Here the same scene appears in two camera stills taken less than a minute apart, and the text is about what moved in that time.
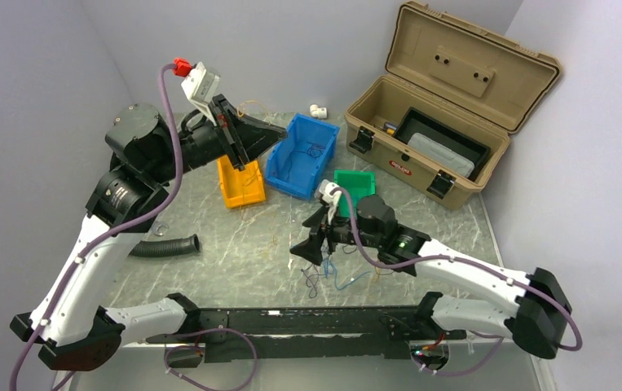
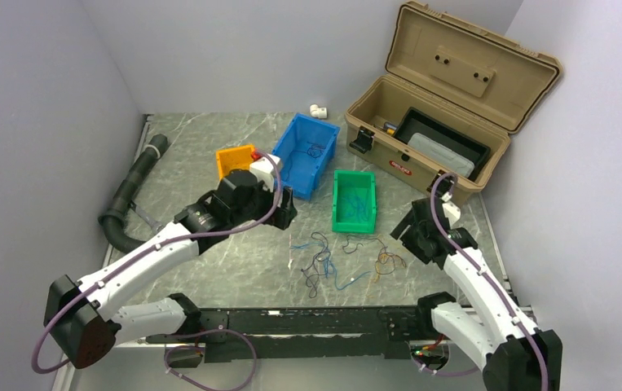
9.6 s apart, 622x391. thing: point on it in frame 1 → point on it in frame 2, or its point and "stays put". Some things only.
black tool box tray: (417, 122) stays put
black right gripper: (311, 248) → (407, 238)
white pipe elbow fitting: (317, 112) stays put
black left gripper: (244, 138) → (285, 210)
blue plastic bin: (297, 162) stays put
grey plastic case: (439, 152) stays put
